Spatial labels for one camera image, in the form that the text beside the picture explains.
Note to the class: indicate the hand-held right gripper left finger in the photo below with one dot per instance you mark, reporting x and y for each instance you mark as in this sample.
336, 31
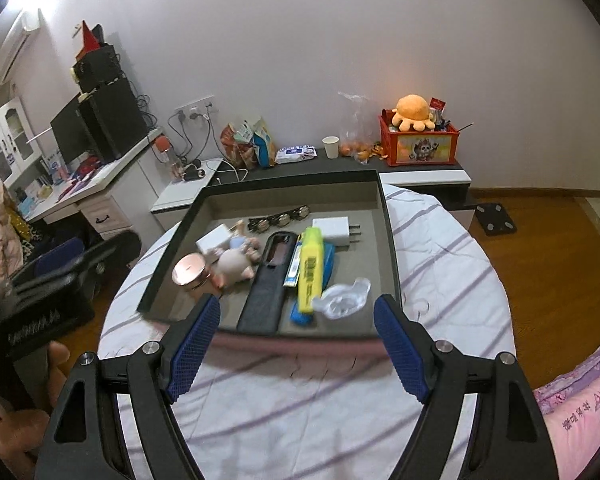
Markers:
192, 355

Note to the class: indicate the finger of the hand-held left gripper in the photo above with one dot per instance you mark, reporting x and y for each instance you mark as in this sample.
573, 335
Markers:
60, 256
115, 251

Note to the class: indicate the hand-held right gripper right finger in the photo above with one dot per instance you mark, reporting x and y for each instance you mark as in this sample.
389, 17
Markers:
402, 355

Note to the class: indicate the rose gold jar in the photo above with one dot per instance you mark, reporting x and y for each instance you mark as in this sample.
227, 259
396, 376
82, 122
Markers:
190, 272

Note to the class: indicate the white plug adapter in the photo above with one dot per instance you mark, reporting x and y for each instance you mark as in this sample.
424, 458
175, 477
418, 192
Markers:
342, 300

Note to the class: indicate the black glasses case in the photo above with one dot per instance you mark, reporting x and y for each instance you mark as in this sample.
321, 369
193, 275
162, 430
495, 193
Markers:
265, 295

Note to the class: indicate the small white box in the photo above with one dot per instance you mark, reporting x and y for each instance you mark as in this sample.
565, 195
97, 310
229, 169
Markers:
212, 240

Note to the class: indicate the pig doll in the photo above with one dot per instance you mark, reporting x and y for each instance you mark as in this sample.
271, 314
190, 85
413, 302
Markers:
232, 265

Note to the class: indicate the pink box with black rim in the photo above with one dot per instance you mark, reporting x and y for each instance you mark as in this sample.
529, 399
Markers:
220, 207

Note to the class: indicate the blue highlighter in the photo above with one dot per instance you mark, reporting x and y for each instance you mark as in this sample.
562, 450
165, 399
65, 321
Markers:
328, 260

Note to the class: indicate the yellow highlighter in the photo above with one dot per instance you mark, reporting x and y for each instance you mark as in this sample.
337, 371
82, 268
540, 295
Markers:
310, 275

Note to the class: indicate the small blue gold box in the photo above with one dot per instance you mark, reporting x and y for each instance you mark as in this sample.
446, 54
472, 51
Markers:
292, 265

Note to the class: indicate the white charger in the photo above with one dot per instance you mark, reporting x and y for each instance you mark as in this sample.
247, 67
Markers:
332, 230

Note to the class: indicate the person's left hand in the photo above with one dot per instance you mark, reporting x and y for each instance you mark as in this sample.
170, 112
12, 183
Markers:
15, 430

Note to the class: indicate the white desk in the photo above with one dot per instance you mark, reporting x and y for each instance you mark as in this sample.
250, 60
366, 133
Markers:
115, 200

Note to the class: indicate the pink jacket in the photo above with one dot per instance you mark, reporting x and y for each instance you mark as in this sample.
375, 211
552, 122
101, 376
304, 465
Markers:
0, 230

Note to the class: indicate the white low cabinet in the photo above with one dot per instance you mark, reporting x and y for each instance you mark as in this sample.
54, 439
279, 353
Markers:
180, 200

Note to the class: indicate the red booklets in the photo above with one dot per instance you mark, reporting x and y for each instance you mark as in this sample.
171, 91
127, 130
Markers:
85, 169

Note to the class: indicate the blue white box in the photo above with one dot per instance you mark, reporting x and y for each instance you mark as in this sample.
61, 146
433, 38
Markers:
52, 167

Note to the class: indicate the clear bottle with red cap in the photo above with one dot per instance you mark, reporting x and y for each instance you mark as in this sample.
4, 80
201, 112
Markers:
163, 157

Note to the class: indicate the small black device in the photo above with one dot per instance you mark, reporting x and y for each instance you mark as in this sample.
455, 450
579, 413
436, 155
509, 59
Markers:
194, 174

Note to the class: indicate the black monitor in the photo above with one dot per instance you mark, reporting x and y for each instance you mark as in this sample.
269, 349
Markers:
70, 132

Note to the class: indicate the white glass door cabinet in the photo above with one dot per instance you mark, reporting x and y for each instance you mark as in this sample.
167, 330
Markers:
0, 145

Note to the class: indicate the black speaker tower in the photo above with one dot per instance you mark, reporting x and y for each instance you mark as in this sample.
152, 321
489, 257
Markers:
112, 120

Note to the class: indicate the red snack bag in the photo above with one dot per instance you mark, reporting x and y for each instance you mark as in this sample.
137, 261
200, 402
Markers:
229, 145

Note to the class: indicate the black floor scale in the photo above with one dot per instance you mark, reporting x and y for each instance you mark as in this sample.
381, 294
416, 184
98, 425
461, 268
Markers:
495, 217

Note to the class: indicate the white green snack bag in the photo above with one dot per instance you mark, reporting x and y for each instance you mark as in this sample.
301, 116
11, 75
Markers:
245, 142

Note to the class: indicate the dark top low cabinet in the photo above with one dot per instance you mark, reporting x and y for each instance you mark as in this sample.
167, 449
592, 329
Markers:
430, 175

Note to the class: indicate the blue snack bag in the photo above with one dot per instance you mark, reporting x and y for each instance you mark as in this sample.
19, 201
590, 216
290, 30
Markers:
264, 145

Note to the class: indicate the black speaker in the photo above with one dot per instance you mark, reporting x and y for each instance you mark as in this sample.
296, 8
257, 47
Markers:
95, 67

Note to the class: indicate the pink printed blanket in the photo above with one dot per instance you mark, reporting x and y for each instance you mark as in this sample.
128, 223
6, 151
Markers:
585, 410

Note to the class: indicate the wet wipes pack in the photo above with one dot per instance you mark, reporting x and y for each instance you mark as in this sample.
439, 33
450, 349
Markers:
295, 153

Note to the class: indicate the red storage box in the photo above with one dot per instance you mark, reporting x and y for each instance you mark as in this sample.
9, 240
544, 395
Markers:
420, 147

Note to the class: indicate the red triangular pennant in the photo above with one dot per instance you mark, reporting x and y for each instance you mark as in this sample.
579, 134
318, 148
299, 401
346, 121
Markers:
87, 42

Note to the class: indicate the white air conditioner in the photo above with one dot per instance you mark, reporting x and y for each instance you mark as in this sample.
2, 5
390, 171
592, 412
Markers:
12, 50

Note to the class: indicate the white paper cup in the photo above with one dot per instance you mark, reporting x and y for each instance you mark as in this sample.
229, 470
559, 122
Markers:
331, 147

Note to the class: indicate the clear plastic bag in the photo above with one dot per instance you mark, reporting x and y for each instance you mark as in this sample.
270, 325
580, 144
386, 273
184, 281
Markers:
355, 125

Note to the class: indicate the orange plush octopus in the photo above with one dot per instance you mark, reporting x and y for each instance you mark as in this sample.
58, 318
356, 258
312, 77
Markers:
412, 110

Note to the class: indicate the red card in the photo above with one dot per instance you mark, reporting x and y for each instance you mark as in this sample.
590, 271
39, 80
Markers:
437, 104

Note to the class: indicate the white wall socket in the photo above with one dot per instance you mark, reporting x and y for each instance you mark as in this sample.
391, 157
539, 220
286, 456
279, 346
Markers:
195, 106

